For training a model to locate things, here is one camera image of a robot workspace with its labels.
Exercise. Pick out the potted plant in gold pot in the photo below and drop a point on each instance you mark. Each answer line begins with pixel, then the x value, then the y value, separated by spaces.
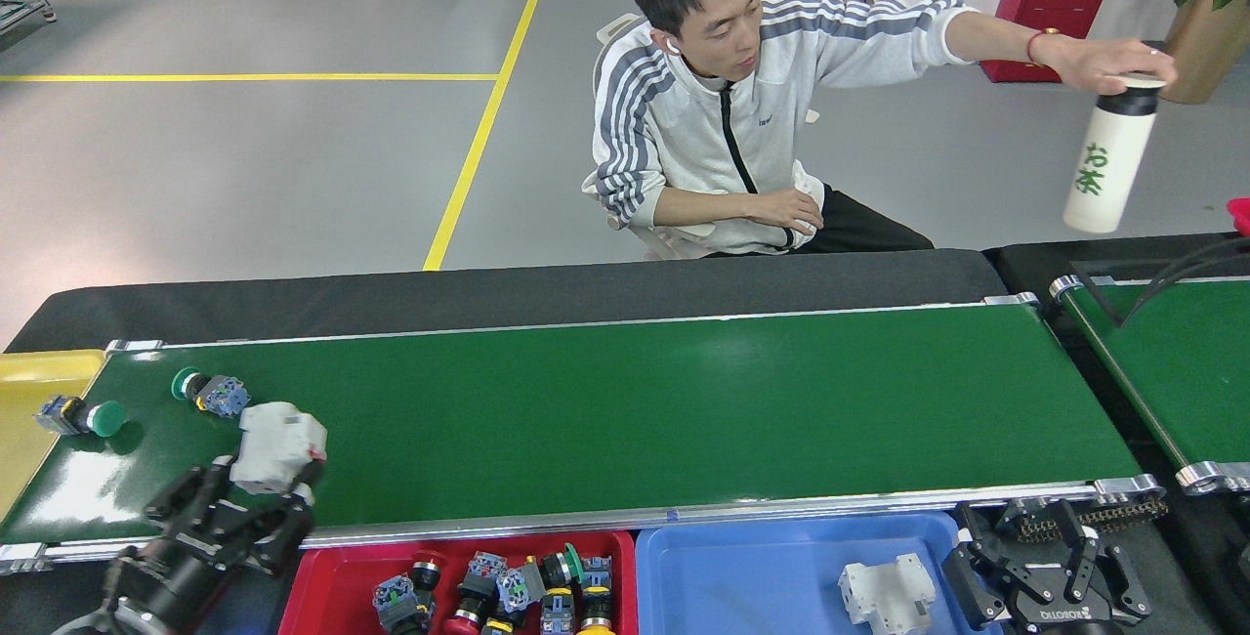
pixel 1206 39

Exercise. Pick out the red mushroom push button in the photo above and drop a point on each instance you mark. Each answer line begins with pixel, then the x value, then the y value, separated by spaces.
pixel 394 601
pixel 485 569
pixel 557 620
pixel 498 625

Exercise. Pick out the bottle cap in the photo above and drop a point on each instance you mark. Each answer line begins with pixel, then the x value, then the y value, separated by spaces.
pixel 1143 84

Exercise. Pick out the office chair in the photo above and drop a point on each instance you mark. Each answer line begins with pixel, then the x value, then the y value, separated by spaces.
pixel 674 239

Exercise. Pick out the red plastic tray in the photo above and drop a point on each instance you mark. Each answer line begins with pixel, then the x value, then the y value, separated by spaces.
pixel 332 586

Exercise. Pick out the black guide bracket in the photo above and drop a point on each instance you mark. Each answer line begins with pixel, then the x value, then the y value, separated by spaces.
pixel 1094 295

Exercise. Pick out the green mushroom push button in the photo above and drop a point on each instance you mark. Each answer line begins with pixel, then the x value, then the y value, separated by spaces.
pixel 225 397
pixel 105 418
pixel 513 589

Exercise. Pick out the person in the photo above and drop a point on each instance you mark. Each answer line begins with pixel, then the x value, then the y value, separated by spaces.
pixel 684 137

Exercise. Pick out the white drink bottle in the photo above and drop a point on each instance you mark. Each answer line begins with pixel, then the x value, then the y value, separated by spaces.
pixel 1108 176

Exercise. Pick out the blue plastic tray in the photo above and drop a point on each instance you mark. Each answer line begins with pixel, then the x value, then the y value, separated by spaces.
pixel 732 576

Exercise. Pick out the red plastic object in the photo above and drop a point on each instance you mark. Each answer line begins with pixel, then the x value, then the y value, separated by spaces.
pixel 1240 215

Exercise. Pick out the person's right forearm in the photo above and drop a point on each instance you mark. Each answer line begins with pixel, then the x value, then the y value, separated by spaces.
pixel 703 208

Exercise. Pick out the short green belt conveyor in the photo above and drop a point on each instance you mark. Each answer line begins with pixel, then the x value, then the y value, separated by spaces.
pixel 1172 371

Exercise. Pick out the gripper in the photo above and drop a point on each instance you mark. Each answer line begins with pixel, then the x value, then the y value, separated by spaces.
pixel 176 571
pixel 1064 620

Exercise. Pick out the yellow plastic tray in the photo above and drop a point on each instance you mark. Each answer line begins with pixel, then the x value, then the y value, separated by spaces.
pixel 29 464

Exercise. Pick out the person's left forearm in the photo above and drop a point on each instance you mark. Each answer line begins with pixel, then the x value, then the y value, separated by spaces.
pixel 1006 37

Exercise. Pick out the person's right hand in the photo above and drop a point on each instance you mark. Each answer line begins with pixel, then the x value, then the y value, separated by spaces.
pixel 791 210

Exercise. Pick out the white circuit breaker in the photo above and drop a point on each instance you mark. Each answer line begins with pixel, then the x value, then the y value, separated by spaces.
pixel 278 440
pixel 884 596

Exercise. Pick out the person's left hand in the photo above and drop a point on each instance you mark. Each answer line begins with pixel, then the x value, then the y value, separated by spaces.
pixel 1113 59

